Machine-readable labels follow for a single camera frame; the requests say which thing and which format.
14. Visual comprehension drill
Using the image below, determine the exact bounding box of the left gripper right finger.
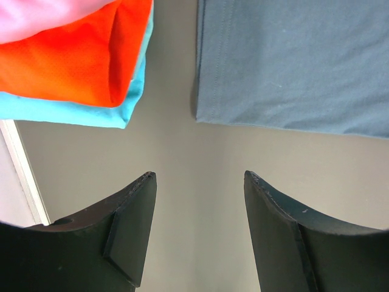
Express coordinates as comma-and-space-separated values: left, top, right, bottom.
244, 171, 388, 291

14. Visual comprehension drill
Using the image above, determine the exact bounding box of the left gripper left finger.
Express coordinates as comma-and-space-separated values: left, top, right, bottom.
1, 172, 157, 291

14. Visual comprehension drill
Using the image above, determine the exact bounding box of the slate blue t shirt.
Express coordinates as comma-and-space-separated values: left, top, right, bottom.
196, 1, 388, 138

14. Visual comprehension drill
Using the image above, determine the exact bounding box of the folded turquoise t shirt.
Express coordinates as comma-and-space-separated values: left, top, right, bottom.
1, 8, 154, 129

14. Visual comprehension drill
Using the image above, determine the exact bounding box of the folded orange t shirt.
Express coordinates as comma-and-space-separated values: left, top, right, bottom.
1, 1, 153, 108

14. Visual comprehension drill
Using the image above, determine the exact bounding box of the folded pink t shirt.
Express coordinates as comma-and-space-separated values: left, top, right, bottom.
1, 0, 113, 44

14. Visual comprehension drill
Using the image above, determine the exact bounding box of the aluminium frame rail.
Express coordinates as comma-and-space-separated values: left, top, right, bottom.
1, 120, 51, 226

